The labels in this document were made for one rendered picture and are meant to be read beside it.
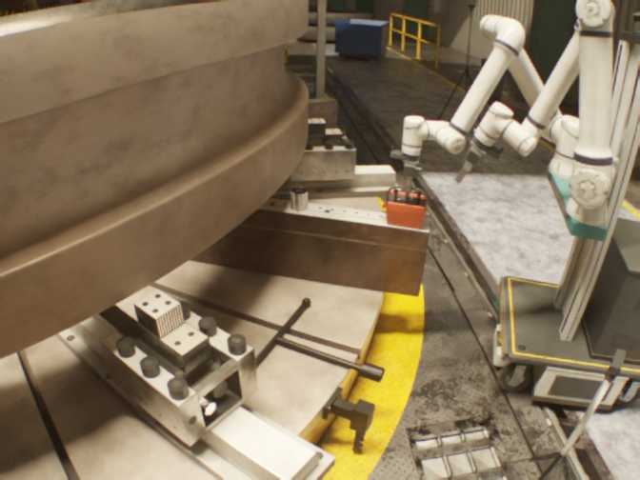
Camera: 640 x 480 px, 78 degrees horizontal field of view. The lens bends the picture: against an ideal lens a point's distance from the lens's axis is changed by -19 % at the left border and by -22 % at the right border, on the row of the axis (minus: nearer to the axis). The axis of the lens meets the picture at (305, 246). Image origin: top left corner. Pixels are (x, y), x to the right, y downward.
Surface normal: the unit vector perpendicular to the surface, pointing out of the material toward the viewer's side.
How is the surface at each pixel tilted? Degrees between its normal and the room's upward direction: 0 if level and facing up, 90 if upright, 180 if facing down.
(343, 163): 90
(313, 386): 0
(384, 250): 90
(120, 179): 62
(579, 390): 90
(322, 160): 90
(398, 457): 0
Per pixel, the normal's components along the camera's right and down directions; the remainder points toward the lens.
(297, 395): 0.01, -0.85
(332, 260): -0.25, 0.50
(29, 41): 0.73, 0.36
